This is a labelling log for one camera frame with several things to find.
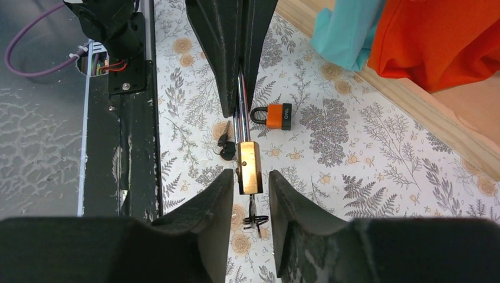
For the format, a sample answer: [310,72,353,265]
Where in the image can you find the orange shirt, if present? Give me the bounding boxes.
[367,0,499,92]

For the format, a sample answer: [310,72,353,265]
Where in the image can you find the teal shirt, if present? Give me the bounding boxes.
[311,0,386,72]

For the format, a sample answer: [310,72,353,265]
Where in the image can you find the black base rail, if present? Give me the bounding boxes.
[77,1,163,222]

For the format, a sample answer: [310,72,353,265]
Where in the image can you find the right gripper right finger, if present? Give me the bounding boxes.
[268,170,499,282]

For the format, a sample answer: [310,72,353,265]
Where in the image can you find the orange black padlock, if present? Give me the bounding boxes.
[249,103,292,130]

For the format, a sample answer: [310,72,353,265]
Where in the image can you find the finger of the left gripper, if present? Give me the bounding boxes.
[185,0,243,118]
[241,0,278,107]

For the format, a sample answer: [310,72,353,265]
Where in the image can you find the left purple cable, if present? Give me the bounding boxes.
[4,1,90,78]

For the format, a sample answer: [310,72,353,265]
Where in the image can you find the brass padlock with key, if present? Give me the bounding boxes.
[232,70,263,196]

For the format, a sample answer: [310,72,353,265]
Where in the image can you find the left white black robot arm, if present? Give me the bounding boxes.
[64,0,277,117]

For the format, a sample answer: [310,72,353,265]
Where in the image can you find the floral patterned mat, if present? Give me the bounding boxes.
[153,0,500,283]

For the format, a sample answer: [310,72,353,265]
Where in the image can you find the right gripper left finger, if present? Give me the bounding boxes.
[1,169,233,282]

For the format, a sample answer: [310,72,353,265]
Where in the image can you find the small brass padlock keys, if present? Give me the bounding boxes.
[242,195,269,238]

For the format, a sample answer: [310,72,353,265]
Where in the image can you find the black key bunch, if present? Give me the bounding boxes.
[214,121,236,161]

